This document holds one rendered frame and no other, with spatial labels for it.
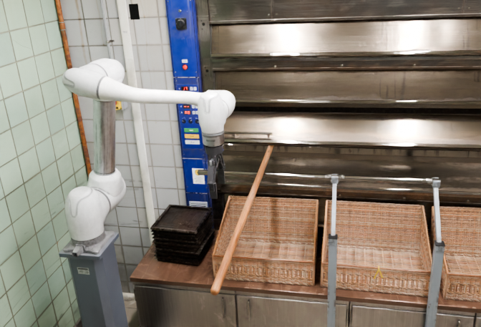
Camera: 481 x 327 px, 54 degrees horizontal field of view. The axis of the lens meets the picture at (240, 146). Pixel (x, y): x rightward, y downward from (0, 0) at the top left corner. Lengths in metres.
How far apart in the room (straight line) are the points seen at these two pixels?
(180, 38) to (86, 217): 1.11
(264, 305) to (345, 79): 1.30
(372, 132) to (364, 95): 0.21
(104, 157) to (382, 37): 1.52
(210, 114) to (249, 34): 0.92
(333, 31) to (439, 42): 0.53
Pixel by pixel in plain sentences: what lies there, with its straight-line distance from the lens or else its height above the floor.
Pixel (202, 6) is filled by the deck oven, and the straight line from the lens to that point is 2.71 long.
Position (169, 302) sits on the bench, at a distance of 2.87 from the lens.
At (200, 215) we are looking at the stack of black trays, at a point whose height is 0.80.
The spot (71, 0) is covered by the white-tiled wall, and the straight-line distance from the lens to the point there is 3.01.
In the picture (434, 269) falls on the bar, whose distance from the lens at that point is 2.46.
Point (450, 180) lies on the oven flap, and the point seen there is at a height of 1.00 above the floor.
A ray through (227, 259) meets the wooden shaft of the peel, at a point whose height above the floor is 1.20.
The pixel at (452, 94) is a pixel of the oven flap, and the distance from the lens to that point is 2.73.
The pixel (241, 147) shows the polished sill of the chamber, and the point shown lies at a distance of 2.85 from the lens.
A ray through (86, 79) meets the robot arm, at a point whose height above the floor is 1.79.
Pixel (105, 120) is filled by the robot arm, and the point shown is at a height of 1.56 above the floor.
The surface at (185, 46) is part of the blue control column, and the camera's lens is 2.74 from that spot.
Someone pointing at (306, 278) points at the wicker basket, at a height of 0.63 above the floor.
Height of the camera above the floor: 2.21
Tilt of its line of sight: 21 degrees down
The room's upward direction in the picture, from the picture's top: 3 degrees counter-clockwise
